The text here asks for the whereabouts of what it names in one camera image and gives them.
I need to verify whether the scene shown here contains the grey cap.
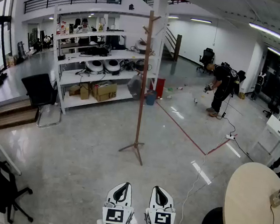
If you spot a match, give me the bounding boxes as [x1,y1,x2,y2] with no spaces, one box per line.
[126,73,144,101]

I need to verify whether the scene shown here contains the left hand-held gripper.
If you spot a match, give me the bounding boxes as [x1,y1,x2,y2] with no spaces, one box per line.
[100,179,138,224]

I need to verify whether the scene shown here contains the staircase with wooden post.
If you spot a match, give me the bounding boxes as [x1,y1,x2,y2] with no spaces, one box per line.
[161,27,183,63]

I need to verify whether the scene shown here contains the white desk frame bar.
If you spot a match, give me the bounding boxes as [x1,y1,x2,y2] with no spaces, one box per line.
[0,139,26,176]

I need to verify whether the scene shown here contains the plain cardboard box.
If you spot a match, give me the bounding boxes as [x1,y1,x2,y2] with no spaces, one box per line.
[78,82,93,101]
[68,84,82,98]

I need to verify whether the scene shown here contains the white oval device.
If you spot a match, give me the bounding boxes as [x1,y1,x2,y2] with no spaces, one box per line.
[84,58,105,74]
[102,58,122,74]

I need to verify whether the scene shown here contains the black glass door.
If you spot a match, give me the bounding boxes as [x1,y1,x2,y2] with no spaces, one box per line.
[259,48,280,105]

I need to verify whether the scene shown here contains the black white humanoid figure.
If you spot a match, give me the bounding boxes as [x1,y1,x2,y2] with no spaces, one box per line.
[250,71,267,102]

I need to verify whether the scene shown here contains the blue waste bin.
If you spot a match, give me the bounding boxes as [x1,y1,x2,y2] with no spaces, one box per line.
[144,89,158,107]

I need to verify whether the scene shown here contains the white metal shelving unit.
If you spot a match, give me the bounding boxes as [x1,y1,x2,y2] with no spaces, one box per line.
[41,0,168,126]

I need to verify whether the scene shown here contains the white round device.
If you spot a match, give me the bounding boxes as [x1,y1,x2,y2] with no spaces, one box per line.
[134,39,149,55]

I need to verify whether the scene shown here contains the black visitor chair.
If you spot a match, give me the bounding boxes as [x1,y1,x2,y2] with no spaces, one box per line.
[16,70,67,130]

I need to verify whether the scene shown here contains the white desk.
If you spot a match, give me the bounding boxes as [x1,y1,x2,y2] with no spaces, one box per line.
[250,112,280,162]

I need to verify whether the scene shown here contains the white power cable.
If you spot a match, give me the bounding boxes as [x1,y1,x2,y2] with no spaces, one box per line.
[177,134,228,224]

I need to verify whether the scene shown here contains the wooden steps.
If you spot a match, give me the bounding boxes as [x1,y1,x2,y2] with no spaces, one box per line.
[0,95,41,138]

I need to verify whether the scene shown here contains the red waste bin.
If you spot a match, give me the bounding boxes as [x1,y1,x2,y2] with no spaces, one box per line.
[148,77,166,100]

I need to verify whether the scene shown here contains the round wooden table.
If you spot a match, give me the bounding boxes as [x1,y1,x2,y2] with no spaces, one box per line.
[201,157,280,224]

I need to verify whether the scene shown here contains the wooden coat rack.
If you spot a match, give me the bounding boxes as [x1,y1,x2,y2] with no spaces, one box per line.
[117,8,163,167]

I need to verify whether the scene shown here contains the black bag with cables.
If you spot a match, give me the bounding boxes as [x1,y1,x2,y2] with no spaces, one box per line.
[80,44,111,58]

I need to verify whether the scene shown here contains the row of snack packets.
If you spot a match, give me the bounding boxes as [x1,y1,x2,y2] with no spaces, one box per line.
[55,20,74,37]

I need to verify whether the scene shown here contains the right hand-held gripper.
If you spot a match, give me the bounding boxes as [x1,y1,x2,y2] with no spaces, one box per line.
[143,185,179,224]

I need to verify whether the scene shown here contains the pile of black headsets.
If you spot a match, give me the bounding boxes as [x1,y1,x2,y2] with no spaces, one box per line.
[118,57,147,74]

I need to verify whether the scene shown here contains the large printed cardboard box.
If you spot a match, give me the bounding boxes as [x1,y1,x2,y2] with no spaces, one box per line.
[90,79,119,104]

